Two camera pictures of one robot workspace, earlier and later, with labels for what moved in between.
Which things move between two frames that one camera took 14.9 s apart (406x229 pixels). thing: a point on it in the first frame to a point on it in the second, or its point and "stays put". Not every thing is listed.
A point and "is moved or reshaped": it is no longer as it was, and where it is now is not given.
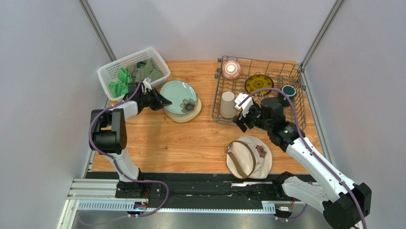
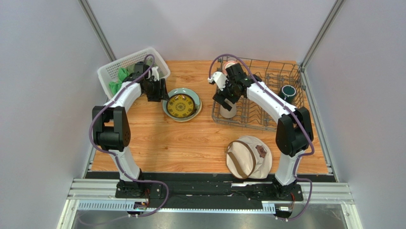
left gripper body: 149,99 to 154,93
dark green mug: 291,91 stays put
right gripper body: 246,118 to 222,98
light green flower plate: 181,95 is moved or reshaped
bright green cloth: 118,88 stays put
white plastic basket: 109,74 stays put
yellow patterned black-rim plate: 257,82 is moved or reshaped
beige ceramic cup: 227,110 stays put
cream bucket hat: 248,157 stays put
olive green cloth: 148,68 stays put
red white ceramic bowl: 231,69 stays put
